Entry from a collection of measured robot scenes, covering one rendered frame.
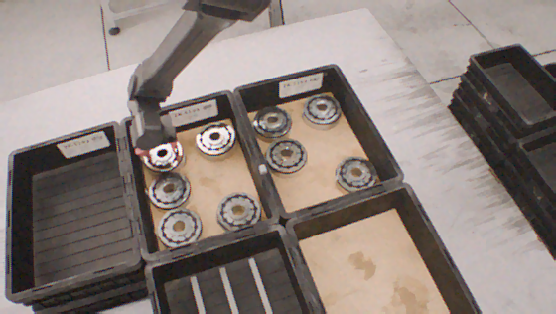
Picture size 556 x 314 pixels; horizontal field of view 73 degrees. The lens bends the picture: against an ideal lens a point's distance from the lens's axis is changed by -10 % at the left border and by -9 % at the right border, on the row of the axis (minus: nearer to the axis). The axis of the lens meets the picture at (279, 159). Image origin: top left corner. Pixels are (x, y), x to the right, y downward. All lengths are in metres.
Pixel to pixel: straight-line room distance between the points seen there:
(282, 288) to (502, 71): 1.48
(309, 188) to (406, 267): 0.30
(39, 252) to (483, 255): 1.14
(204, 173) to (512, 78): 1.45
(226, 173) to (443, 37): 2.15
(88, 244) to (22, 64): 2.16
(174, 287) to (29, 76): 2.22
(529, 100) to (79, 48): 2.61
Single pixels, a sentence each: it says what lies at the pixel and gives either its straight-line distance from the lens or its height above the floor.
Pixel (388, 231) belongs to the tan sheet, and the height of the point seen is 0.83.
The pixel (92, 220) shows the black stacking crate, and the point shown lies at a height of 0.83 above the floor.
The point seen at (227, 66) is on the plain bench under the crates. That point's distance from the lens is 1.49.
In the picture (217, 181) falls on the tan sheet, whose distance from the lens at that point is 1.04.
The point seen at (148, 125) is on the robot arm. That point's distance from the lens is 0.85.
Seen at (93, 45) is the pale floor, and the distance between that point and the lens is 2.95.
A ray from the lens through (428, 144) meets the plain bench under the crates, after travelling 1.33.
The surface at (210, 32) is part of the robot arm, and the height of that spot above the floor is 1.33.
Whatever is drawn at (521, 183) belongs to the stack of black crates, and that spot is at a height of 0.37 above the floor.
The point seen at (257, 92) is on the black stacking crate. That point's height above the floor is 0.90.
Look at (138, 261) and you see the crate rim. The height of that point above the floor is 0.93.
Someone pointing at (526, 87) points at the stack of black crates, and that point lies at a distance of 2.03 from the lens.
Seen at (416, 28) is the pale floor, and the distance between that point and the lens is 2.93.
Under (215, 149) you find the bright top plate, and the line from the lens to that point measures 1.06.
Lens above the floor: 1.72
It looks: 56 degrees down
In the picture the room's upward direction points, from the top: straight up
